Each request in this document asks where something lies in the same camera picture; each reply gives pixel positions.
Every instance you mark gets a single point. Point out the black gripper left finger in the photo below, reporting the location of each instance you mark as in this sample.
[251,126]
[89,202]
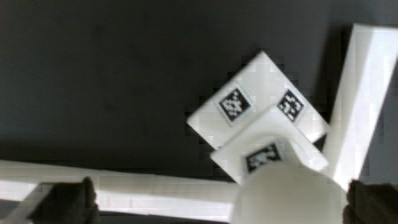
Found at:
[59,204]

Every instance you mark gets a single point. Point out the white lamp bulb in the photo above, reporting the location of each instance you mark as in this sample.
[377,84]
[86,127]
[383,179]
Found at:
[288,194]

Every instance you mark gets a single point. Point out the white lamp base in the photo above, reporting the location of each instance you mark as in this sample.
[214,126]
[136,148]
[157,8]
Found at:
[258,121]

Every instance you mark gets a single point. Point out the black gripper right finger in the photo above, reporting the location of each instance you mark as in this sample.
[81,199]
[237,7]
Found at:
[372,208]

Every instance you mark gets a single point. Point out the white table edge rail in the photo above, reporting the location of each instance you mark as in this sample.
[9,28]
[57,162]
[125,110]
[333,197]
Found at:
[143,194]

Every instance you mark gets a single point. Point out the white side rail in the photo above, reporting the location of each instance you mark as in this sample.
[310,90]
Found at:
[367,74]

